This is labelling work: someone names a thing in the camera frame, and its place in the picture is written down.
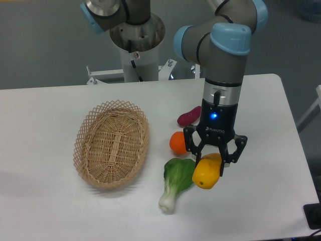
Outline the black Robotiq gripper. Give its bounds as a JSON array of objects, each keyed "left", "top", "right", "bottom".
[{"left": 183, "top": 99, "right": 248, "bottom": 177}]

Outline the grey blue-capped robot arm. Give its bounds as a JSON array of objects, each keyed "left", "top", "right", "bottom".
[{"left": 80, "top": 1, "right": 268, "bottom": 169}]

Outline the black device at table edge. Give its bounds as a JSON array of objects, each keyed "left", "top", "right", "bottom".
[{"left": 303, "top": 203, "right": 320, "bottom": 230}]

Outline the woven wicker basket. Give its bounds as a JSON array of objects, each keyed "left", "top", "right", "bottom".
[{"left": 73, "top": 100, "right": 149, "bottom": 189}]

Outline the yellow mango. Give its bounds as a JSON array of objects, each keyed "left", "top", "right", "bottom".
[{"left": 192, "top": 153, "right": 222, "bottom": 189}]

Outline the green bok choy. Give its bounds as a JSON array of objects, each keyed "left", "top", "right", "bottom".
[{"left": 158, "top": 158, "right": 195, "bottom": 214}]

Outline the orange fruit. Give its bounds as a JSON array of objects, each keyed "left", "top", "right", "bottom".
[{"left": 169, "top": 132, "right": 187, "bottom": 155}]

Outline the white furniture leg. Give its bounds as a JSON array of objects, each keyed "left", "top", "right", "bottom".
[{"left": 296, "top": 85, "right": 320, "bottom": 133}]

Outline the purple sweet potato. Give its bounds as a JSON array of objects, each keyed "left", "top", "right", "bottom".
[{"left": 177, "top": 106, "right": 201, "bottom": 127}]

